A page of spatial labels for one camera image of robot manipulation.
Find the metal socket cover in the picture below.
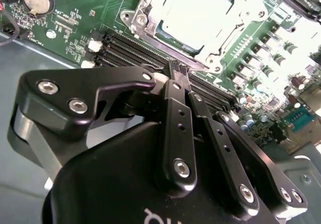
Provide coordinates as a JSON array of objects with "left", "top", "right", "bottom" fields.
[{"left": 130, "top": 0, "right": 274, "bottom": 71}]

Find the silver CPU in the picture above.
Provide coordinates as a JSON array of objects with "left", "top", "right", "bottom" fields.
[{"left": 150, "top": 0, "right": 242, "bottom": 54}]

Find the thin metal locking lever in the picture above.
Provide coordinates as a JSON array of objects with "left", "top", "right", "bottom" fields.
[{"left": 134, "top": 34, "right": 210, "bottom": 71}]

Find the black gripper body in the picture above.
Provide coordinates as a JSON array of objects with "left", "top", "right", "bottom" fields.
[{"left": 44, "top": 122, "right": 285, "bottom": 224}]

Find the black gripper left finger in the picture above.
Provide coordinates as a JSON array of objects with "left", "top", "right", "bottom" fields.
[{"left": 7, "top": 59, "right": 198, "bottom": 192}]

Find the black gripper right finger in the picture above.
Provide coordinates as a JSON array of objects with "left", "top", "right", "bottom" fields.
[{"left": 178, "top": 67, "right": 308, "bottom": 220}]

